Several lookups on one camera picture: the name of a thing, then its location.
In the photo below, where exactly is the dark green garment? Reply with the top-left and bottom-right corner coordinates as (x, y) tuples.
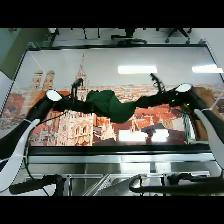
(85, 89), (138, 125)

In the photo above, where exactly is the black office chair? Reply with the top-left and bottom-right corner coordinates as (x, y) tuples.
(110, 27), (148, 47)
(164, 27), (193, 45)

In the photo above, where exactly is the brown garment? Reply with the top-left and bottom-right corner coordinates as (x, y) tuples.
(191, 86), (218, 141)

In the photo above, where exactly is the silver frame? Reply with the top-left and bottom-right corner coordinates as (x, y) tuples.
(0, 143), (224, 197)

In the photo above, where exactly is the black cable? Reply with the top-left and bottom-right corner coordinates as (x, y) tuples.
(22, 111), (68, 188)

